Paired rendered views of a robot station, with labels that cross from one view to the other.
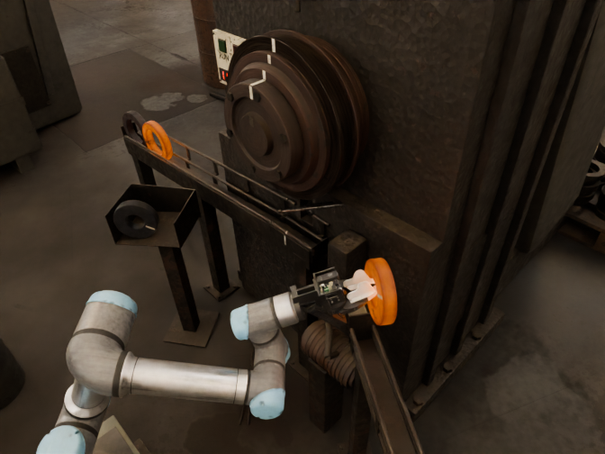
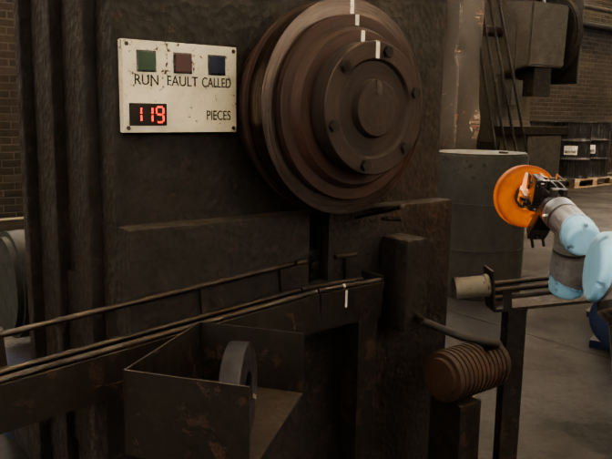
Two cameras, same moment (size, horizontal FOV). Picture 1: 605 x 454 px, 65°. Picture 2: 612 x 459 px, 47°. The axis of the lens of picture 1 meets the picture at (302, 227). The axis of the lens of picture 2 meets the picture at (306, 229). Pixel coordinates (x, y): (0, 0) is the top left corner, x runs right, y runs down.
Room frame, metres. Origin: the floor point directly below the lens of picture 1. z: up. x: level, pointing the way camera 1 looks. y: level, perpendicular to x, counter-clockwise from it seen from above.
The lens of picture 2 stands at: (1.15, 1.63, 1.11)
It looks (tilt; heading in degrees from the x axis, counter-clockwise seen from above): 10 degrees down; 275
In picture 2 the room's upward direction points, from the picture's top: 1 degrees clockwise
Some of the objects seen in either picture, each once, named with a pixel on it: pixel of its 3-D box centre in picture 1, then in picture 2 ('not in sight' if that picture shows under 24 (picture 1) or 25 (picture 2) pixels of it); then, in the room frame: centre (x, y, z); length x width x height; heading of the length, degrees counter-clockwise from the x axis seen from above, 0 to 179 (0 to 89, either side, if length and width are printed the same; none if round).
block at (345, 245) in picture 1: (347, 267); (402, 281); (1.05, -0.14, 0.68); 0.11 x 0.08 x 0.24; 133
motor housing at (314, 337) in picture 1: (334, 387); (463, 443); (0.88, -0.09, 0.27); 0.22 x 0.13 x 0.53; 43
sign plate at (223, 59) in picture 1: (241, 66); (180, 87); (1.54, 0.18, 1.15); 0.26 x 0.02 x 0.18; 43
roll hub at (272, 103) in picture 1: (260, 132); (370, 108); (1.15, 0.10, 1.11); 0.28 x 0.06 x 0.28; 43
